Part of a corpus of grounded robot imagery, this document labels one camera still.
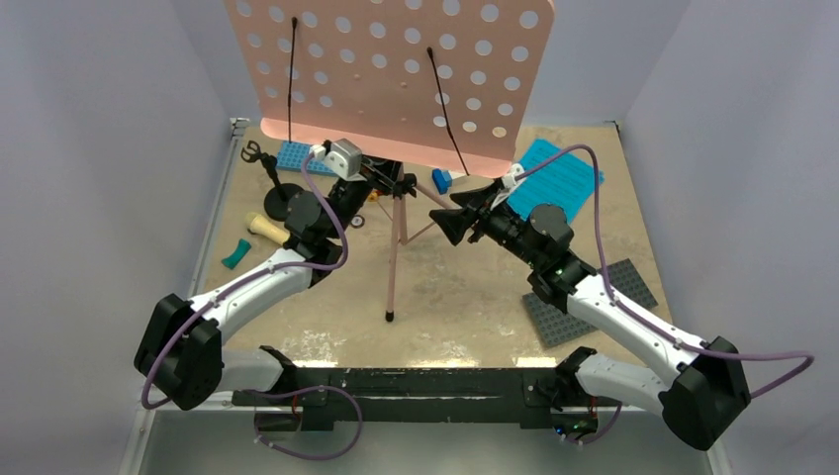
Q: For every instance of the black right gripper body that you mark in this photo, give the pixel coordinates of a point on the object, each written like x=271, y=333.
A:
x=497, y=224

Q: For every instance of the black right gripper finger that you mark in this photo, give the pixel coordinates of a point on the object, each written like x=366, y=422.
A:
x=454, y=223
x=486, y=197

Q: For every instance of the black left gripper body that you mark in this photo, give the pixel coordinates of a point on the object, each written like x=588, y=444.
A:
x=357, y=192

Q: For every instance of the blue sheet music page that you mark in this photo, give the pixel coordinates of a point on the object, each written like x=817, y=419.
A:
x=549, y=164
x=579, y=186

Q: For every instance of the pink music stand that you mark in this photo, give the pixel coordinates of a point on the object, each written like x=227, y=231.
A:
x=443, y=84

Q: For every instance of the beige toy microphone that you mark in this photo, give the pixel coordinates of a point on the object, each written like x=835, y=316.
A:
x=258, y=224

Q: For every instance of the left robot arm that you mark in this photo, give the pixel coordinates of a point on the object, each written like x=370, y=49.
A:
x=181, y=353

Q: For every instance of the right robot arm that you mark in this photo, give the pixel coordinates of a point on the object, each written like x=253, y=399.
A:
x=697, y=387

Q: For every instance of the blue and white brick stack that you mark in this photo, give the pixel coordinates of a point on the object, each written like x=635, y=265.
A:
x=442, y=180

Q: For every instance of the round marker sticker right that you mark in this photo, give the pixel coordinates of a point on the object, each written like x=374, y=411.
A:
x=357, y=222

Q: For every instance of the light blue brick baseplate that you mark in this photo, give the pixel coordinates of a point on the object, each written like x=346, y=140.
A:
x=291, y=155

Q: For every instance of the grey brick baseplate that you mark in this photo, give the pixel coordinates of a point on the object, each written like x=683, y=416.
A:
x=555, y=327

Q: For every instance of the teal curved block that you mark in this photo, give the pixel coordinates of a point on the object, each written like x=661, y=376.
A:
x=242, y=248

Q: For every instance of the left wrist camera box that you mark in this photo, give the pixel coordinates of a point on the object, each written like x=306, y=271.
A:
x=342, y=157

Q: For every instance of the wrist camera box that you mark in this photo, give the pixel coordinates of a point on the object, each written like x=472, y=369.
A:
x=508, y=183
x=342, y=157

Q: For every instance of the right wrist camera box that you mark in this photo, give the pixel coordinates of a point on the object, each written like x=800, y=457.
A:
x=508, y=183

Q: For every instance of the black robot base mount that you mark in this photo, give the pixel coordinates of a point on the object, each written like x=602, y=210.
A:
x=530, y=398

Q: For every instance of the aluminium frame rail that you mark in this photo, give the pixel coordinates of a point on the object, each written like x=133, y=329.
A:
x=144, y=419

